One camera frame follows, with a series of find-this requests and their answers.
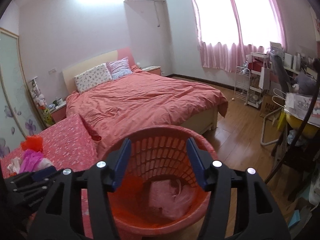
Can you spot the beige wooden headboard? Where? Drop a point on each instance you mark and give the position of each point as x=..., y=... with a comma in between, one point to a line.
x=70, y=72

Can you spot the orange plastic laundry basket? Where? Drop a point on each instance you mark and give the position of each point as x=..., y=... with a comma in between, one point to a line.
x=157, y=153

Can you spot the far side nightstand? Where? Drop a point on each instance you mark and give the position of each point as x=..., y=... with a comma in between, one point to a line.
x=152, y=69

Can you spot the salmon pink duvet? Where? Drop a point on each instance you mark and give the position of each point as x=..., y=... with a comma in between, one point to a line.
x=140, y=100

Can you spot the magenta plastic bag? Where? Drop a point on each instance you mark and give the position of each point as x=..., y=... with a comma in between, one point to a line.
x=30, y=161

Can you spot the pink striped pillow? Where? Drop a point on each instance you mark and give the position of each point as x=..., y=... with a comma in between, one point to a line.
x=119, y=68

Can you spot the orange plastic bag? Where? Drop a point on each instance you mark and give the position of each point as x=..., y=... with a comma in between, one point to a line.
x=34, y=143

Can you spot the white wire rack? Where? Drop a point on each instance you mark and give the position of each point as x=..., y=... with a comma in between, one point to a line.
x=242, y=83

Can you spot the pink white nightstand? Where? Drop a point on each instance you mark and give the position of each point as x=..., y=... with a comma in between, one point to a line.
x=59, y=113

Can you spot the white floral pillow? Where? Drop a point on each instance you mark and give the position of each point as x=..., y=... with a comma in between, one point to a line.
x=92, y=78

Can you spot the white rolling shelf cart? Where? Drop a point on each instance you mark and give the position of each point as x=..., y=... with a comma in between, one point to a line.
x=259, y=78

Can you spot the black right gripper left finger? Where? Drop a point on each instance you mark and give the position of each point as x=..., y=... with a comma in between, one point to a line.
x=60, y=216

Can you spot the sliding wardrobe with flowers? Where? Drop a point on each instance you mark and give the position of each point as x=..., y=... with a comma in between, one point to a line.
x=19, y=117

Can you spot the pale pink plastic bag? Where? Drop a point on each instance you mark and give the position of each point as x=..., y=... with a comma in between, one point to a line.
x=170, y=199

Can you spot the pink window curtain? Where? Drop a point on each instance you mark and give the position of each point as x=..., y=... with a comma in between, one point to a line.
x=228, y=30

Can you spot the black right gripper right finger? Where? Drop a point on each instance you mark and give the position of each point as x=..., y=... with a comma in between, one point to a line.
x=257, y=213

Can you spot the plush toy display column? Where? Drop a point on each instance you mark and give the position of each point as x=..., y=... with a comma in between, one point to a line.
x=40, y=103

